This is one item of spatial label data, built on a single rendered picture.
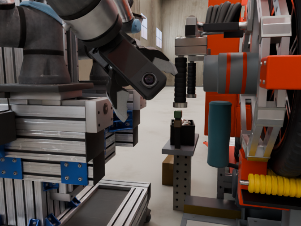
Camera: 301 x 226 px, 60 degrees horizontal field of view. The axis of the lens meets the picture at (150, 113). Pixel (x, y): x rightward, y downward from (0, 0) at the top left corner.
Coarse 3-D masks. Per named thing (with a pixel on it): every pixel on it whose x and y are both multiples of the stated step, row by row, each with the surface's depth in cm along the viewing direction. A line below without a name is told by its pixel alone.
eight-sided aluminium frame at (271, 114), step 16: (272, 16) 62; (288, 16) 61; (272, 32) 61; (288, 32) 60; (288, 48) 60; (240, 96) 112; (256, 96) 67; (240, 112) 111; (256, 112) 64; (272, 112) 63; (256, 128) 67; (272, 128) 66; (256, 144) 73; (272, 144) 72; (256, 160) 80
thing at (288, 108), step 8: (288, 0) 85; (288, 8) 85; (296, 8) 65; (296, 16) 64; (296, 24) 64; (296, 32) 78; (296, 40) 71; (272, 48) 105; (296, 48) 71; (272, 96) 100; (288, 96) 77; (288, 104) 76; (288, 112) 76; (288, 120) 68; (264, 128) 101; (280, 128) 84; (280, 136) 84; (280, 144) 75
